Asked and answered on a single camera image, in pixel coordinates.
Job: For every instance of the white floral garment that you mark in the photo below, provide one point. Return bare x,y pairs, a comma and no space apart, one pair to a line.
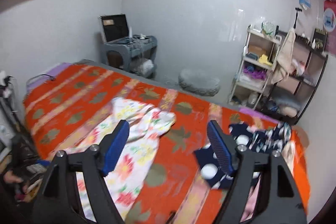
147,124

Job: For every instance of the navy polka dot garment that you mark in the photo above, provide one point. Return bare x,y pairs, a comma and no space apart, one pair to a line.
257,140

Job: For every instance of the orange patterned bed blanket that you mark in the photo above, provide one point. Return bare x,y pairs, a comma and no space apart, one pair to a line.
62,109

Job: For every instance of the beige hanging towel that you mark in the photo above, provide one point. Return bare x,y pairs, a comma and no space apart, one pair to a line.
284,58

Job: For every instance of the grey round floor cushion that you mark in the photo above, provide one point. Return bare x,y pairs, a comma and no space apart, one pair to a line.
199,82

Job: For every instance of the dark metal shelf rack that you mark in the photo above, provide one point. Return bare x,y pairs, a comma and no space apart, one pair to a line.
288,100

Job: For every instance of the white storage shelf unit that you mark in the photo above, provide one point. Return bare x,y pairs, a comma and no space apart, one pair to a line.
257,64

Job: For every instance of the grey utility cart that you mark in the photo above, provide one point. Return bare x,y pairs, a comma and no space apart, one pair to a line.
135,55

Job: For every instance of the black open case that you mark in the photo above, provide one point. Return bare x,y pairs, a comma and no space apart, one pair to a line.
113,27

